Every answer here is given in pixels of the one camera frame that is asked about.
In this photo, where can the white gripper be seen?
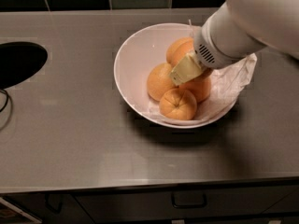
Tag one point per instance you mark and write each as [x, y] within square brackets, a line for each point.
[207, 48]

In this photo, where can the white plastic bag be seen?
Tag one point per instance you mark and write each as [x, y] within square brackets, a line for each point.
[226, 84]

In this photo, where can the black left cabinet handle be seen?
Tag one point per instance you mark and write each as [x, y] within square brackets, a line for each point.
[54, 202]

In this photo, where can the black round object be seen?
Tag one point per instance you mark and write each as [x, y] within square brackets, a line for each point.
[19, 61]

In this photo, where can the white ceramic bowl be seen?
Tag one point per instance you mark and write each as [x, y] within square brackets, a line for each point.
[139, 54]

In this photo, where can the dark left cabinet door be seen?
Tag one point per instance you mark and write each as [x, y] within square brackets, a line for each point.
[34, 203]

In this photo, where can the dark drawer front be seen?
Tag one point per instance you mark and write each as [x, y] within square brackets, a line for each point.
[157, 205]

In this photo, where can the black drawer handle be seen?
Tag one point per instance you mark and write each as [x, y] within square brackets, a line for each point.
[188, 199]

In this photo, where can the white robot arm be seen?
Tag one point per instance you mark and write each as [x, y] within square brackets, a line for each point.
[274, 23]

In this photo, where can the orange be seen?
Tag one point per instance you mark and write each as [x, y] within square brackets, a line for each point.
[178, 104]
[200, 88]
[159, 81]
[173, 47]
[184, 48]

